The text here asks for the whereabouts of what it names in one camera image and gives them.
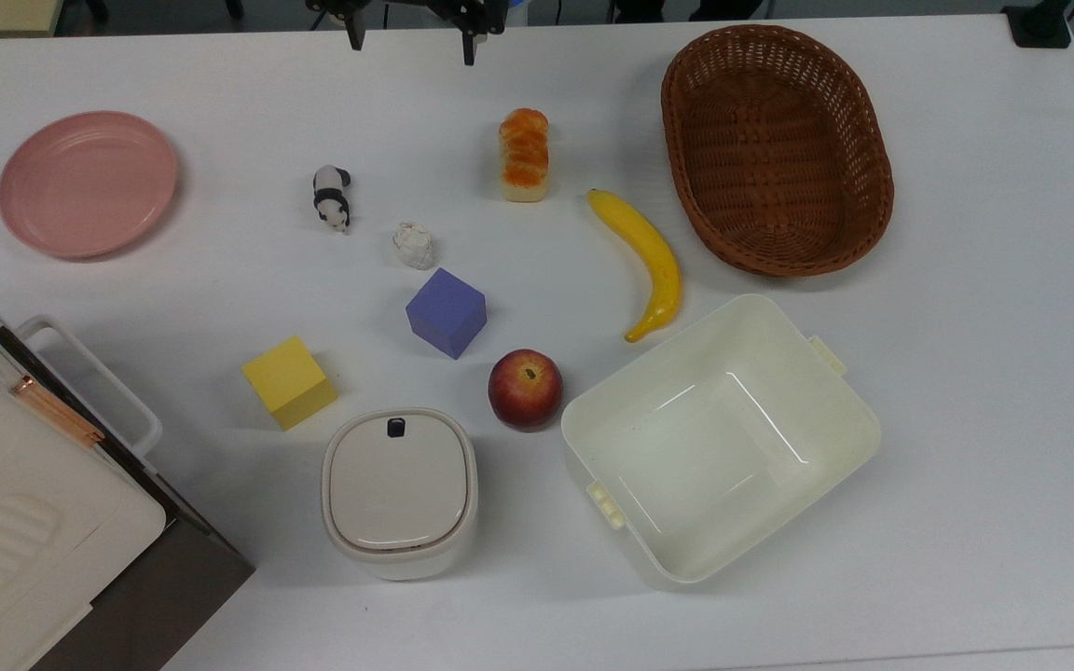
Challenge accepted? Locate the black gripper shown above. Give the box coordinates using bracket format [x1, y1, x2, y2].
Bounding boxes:
[306, 0, 507, 67]

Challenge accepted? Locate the toy bread loaf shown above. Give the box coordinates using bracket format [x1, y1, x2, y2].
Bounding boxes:
[498, 108, 551, 203]

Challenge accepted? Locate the brown wicker basket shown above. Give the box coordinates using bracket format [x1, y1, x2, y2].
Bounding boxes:
[661, 25, 895, 278]

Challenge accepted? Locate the toy panda figure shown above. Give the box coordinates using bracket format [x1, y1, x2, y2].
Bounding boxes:
[312, 165, 353, 234]

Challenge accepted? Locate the white crumpled lump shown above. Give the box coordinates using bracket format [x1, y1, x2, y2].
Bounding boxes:
[392, 222, 436, 271]

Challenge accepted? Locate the purple cube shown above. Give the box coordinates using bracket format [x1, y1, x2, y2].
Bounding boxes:
[405, 267, 489, 361]

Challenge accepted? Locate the yellow banana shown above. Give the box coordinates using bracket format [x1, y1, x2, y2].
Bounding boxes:
[587, 188, 684, 344]

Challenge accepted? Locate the pink plate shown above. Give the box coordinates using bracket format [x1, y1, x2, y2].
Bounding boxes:
[0, 111, 180, 260]

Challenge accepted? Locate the yellow cube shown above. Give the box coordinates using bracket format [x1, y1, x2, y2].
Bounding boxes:
[241, 335, 339, 431]

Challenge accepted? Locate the red apple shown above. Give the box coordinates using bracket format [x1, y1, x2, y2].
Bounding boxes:
[488, 349, 564, 431]

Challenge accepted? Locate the white lidded trash bin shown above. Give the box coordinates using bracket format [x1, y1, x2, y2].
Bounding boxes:
[321, 407, 480, 582]

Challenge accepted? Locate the cream plastic container box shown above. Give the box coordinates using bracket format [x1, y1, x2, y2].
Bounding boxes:
[560, 294, 882, 586]

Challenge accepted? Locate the cream toy cabinet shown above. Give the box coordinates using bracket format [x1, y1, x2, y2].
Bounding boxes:
[0, 280, 168, 671]

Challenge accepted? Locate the black table clamp mount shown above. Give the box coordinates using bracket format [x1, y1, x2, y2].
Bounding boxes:
[1001, 0, 1074, 49]

